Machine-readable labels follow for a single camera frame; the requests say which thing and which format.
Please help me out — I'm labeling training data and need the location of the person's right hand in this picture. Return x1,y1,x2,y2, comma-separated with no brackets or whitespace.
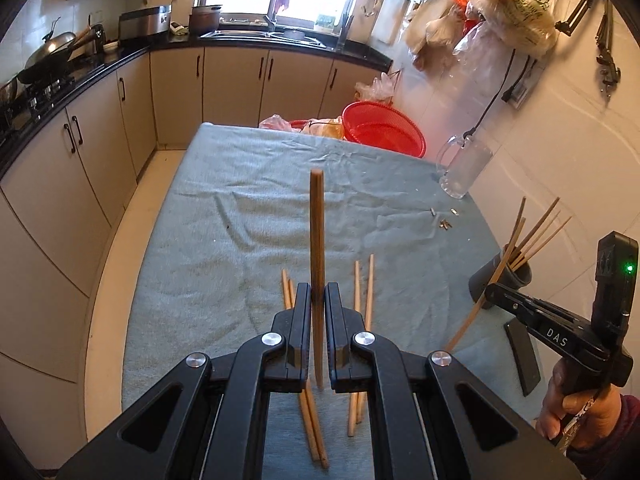
535,359,622,450

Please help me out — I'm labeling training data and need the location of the chopstick in holder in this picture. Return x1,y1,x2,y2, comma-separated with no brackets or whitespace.
510,217,572,271
508,196,561,266

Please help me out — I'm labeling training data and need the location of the grey-green table cloth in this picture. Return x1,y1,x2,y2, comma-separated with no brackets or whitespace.
121,122,557,480

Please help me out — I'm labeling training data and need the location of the black wok on stove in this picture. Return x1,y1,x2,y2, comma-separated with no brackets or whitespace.
17,25,104,84

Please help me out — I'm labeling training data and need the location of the black power cable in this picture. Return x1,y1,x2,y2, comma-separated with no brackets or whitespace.
462,49,519,139

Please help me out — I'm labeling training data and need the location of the clear glass mug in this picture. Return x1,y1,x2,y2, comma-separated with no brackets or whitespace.
436,132,494,200

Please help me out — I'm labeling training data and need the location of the white plastic bag hanging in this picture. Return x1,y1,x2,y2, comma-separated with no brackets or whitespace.
468,0,559,58

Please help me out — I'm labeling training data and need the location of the black flat phone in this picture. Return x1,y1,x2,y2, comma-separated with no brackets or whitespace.
503,318,541,396

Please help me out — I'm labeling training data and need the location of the dark brown wooden chopstick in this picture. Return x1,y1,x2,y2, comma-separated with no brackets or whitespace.
309,168,326,390

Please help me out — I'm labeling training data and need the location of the small nut shells pile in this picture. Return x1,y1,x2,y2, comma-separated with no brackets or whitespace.
430,207,460,231

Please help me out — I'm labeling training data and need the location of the black chopstick holder cup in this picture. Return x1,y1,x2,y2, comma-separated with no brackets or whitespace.
468,252,533,301

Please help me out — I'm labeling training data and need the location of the red plastic basket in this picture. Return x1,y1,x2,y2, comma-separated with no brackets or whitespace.
342,101,427,158

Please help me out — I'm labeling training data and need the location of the dark cooking pot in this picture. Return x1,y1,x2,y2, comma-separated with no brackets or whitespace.
188,4,222,36

